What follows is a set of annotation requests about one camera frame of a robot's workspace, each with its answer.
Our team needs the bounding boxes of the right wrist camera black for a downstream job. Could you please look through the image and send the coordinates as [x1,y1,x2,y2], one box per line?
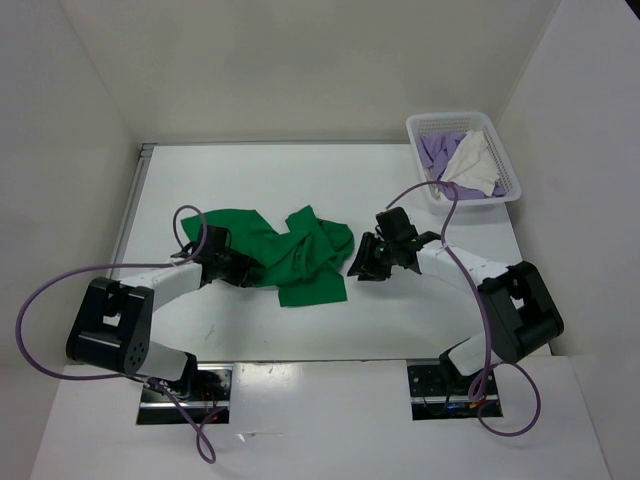
[376,207,418,243]

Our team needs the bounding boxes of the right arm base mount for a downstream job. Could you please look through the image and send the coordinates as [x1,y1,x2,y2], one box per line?
[406,359,503,421]

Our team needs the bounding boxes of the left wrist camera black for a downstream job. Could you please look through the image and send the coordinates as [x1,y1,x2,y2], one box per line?
[180,225,231,264]

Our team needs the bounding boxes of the green t shirt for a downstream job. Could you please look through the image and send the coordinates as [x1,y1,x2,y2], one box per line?
[204,205,354,307]

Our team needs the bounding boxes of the white t shirt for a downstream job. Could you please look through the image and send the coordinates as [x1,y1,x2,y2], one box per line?
[432,128,501,201]

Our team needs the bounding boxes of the white plastic basket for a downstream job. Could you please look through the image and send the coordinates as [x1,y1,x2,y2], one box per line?
[406,112,521,213]

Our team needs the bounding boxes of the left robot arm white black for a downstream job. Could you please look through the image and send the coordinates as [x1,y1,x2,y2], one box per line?
[66,247,265,400]

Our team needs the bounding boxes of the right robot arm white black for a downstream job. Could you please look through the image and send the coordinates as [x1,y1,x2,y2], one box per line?
[348,231,564,393]

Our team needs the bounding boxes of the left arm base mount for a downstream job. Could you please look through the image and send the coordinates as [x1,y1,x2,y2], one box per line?
[136,363,234,426]

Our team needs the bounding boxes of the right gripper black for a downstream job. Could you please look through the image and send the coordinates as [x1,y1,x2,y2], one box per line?
[347,231,398,281]

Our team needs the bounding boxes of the purple t shirt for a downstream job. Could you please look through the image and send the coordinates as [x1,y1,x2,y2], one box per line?
[417,130,506,201]

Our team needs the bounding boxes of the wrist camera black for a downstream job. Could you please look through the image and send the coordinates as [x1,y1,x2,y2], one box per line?
[376,207,418,243]
[180,225,231,264]

